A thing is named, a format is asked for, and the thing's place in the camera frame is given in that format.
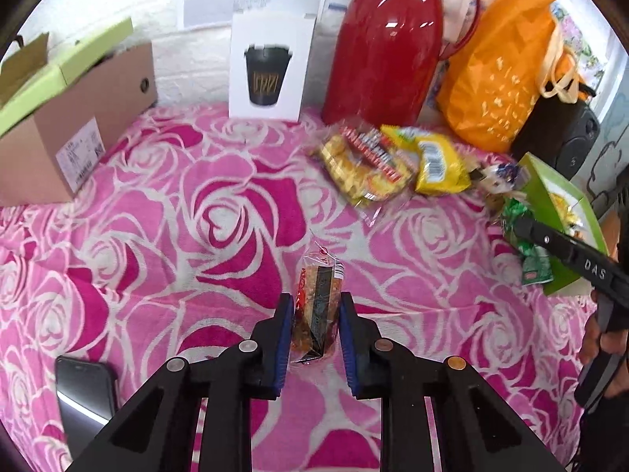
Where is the clear brown snack packet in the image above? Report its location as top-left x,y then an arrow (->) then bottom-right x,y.
291,243 -> 344,364

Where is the person right hand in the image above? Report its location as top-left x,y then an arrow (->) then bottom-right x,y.
578,313 -> 628,398

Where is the dark green candy packet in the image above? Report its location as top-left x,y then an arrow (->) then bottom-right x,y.
500,198 -> 553,286

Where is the black smartphone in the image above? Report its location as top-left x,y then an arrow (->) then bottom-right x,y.
54,356 -> 117,459

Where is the green white open box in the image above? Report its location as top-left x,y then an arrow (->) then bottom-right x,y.
516,152 -> 609,296

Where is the blue white small packet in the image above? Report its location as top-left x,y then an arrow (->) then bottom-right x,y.
469,163 -> 526,198

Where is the black speaker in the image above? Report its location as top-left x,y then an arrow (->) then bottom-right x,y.
509,96 -> 600,180

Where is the yellow barcode snack packet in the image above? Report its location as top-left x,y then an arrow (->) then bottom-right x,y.
379,125 -> 472,196

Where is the pink rose tablecloth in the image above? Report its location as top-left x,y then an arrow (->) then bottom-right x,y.
1,105 -> 592,471

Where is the orange tote bag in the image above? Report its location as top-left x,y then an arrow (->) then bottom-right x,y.
436,0 -> 580,153

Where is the yellow galette cookie bag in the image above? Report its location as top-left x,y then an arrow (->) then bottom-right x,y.
310,117 -> 419,227

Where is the brown cardboard box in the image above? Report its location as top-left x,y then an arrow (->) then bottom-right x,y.
1,43 -> 157,207

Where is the red thermos jug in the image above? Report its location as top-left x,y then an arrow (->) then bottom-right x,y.
321,0 -> 480,127

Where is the green box lid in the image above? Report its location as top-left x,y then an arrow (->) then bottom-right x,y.
1,17 -> 133,135

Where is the white cup picture box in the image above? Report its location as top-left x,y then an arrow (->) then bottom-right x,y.
228,11 -> 316,123

